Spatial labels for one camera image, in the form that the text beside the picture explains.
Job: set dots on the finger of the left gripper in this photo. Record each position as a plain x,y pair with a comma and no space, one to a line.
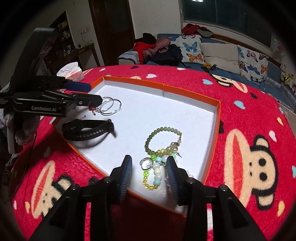
88,100
77,86

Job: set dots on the butterfly pillow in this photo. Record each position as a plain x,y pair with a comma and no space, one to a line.
253,65
190,48

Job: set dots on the left butterfly pillow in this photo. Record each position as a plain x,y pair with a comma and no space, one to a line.
190,48

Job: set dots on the dark window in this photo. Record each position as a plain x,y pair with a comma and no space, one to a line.
229,14

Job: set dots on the dark wooden door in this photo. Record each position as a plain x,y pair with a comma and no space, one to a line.
113,26

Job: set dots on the large silver hoop rings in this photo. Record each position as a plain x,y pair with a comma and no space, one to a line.
110,107

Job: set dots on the dark wooden side table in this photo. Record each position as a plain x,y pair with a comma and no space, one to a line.
85,56

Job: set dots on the plush toys pile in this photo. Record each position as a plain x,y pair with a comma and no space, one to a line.
287,78

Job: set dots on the beige pillow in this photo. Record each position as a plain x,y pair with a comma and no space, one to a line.
225,56

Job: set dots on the orange shallow tray box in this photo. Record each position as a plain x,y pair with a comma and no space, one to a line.
143,107

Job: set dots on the colourful pinwheel toy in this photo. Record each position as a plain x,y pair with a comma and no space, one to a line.
278,49

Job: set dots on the red clothes on sill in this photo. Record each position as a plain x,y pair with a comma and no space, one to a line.
191,29

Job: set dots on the red monkey print blanket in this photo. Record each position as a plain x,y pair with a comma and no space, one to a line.
254,156

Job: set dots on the blue sofa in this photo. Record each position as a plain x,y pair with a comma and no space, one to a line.
271,85

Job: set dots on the pink tissue pack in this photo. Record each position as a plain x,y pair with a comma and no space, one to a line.
71,71

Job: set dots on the right butterfly pillow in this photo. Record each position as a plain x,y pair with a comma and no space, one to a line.
253,65

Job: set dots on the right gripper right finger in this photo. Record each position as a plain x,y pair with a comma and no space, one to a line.
177,178

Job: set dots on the pile of clothes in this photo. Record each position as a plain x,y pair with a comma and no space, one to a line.
159,51

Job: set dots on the yellow toy truck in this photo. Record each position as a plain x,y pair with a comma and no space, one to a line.
207,67

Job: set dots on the red knotted string ornament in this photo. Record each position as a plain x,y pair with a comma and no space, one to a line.
93,110

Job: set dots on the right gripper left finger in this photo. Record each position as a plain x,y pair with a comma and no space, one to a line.
121,177

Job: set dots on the dark display shelf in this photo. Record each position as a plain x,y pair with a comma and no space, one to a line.
64,44

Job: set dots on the black smart band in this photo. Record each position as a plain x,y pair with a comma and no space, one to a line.
83,130

